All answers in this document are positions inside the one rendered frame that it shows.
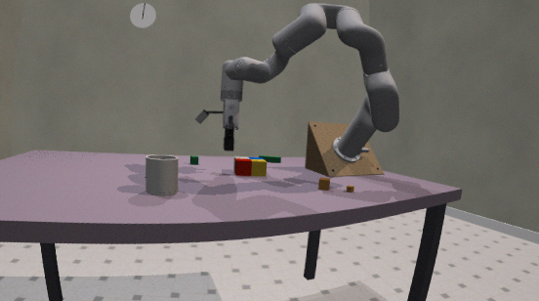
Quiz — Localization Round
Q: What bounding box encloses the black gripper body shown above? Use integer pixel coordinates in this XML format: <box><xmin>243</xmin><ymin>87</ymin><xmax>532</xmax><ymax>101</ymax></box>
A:
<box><xmin>221</xmin><ymin>99</ymin><xmax>242</xmax><ymax>130</ymax></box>

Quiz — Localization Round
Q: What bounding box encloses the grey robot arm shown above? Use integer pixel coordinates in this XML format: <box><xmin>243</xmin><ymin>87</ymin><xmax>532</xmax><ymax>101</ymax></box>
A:
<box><xmin>221</xmin><ymin>3</ymin><xmax>399</xmax><ymax>162</ymax></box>

